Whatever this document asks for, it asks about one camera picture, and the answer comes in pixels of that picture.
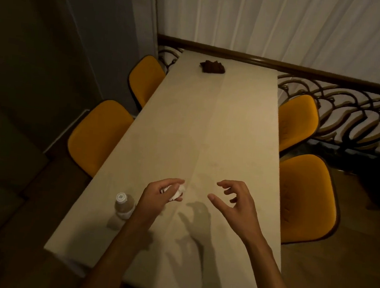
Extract person's right hand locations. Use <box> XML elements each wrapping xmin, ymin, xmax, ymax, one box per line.
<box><xmin>202</xmin><ymin>177</ymin><xmax>271</xmax><ymax>249</ymax></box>

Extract person's left hand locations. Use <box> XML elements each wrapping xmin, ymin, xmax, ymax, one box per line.
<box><xmin>130</xmin><ymin>173</ymin><xmax>187</xmax><ymax>232</ymax></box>

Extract white tissues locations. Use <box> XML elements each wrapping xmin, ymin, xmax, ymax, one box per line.
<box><xmin>159</xmin><ymin>181</ymin><xmax>187</xmax><ymax>204</ymax></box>

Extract plastic drink bottle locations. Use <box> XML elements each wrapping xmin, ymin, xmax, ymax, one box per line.
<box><xmin>113</xmin><ymin>191</ymin><xmax>137</xmax><ymax>221</ymax></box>

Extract yellow dining chair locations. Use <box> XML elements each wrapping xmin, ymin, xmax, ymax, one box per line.
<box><xmin>273</xmin><ymin>91</ymin><xmax>323</xmax><ymax>157</ymax></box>
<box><xmin>125</xmin><ymin>53</ymin><xmax>169</xmax><ymax>112</ymax></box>
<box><xmin>64</xmin><ymin>96</ymin><xmax>137</xmax><ymax>182</ymax></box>
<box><xmin>270</xmin><ymin>151</ymin><xmax>347</xmax><ymax>250</ymax></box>

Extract person's left forearm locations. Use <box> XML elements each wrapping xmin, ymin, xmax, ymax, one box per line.
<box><xmin>76</xmin><ymin>211</ymin><xmax>153</xmax><ymax>288</ymax></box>

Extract person's right forearm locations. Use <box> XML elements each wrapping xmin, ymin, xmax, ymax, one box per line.
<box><xmin>239</xmin><ymin>235</ymin><xmax>313</xmax><ymax>288</ymax></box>

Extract beige cloth-covered table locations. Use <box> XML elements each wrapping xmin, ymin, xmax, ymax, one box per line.
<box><xmin>39</xmin><ymin>36</ymin><xmax>305</xmax><ymax>288</ymax></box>

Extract brown tissue pouch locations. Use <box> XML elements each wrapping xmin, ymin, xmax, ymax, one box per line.
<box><xmin>199</xmin><ymin>58</ymin><xmax>227</xmax><ymax>76</ymax></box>

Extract white sheer curtain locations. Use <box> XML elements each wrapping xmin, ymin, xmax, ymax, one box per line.
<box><xmin>144</xmin><ymin>0</ymin><xmax>380</xmax><ymax>89</ymax></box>

